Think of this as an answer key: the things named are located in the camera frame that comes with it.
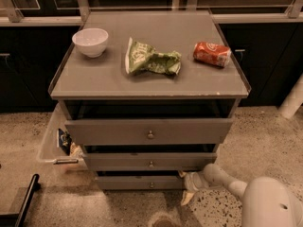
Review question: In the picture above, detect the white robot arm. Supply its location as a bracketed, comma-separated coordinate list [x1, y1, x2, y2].
[181, 79, 303, 227]

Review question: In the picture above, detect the grey top drawer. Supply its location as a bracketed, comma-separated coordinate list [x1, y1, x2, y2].
[65, 118, 233, 146]

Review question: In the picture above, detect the green crumpled chip bag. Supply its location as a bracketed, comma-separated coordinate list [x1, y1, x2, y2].
[125, 37, 182, 75]

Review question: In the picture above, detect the red soda can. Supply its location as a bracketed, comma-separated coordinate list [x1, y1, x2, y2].
[193, 42, 231, 67]

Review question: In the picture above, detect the grey drawer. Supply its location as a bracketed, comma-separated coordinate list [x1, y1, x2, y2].
[95, 171, 185, 190]
[65, 118, 233, 146]
[83, 152, 217, 171]

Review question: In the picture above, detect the dark snack package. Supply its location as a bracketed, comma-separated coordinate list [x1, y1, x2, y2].
[57, 129, 72, 155]

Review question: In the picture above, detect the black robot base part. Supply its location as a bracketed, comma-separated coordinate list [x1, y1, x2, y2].
[0, 174, 41, 227]

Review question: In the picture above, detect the white bowl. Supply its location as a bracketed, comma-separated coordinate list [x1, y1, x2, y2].
[72, 28, 109, 58]

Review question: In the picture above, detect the grey drawer cabinet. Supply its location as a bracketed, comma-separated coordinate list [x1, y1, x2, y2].
[47, 10, 252, 191]

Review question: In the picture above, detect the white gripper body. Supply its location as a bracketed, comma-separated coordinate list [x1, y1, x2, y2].
[184, 171, 209, 193]

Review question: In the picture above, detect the metal railing frame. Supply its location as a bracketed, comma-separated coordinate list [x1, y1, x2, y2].
[0, 0, 303, 26]

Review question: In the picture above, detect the clear plastic bin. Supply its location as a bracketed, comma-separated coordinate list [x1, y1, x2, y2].
[37, 104, 87, 172]

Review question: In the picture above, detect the grey bottom drawer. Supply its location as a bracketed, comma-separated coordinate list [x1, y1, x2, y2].
[95, 171, 185, 190]

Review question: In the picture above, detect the grey middle drawer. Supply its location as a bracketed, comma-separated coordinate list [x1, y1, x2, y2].
[83, 152, 217, 171]

